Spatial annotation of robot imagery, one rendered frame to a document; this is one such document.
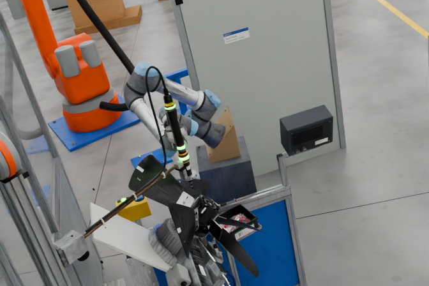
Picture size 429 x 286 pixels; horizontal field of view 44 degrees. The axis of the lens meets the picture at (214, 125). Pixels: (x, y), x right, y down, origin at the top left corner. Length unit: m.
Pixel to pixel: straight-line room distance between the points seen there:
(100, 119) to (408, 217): 3.54
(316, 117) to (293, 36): 1.55
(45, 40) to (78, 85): 0.60
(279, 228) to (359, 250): 0.84
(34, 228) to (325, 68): 3.12
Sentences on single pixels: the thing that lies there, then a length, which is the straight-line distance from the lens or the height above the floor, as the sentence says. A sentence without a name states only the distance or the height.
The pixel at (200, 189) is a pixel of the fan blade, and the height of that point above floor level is 1.18.
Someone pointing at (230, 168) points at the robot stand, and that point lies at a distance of 3.02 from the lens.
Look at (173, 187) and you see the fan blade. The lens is 2.35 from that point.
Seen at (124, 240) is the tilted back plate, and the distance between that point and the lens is 2.26.
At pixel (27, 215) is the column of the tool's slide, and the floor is 1.66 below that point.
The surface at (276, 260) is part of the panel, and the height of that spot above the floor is 0.36.
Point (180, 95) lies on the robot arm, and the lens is 2.85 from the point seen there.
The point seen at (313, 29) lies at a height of 1.15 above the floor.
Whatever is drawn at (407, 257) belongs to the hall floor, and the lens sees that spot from 3.78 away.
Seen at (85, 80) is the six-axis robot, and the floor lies 0.63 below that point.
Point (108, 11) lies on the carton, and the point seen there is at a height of 0.30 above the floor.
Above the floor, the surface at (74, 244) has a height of 1.45.
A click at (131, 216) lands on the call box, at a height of 1.02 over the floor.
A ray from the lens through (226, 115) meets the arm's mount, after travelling 3.12.
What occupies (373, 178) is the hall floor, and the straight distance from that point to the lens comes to 4.48.
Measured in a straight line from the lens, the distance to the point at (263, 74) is 4.29.
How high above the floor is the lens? 2.58
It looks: 27 degrees down
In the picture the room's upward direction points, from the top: 13 degrees counter-clockwise
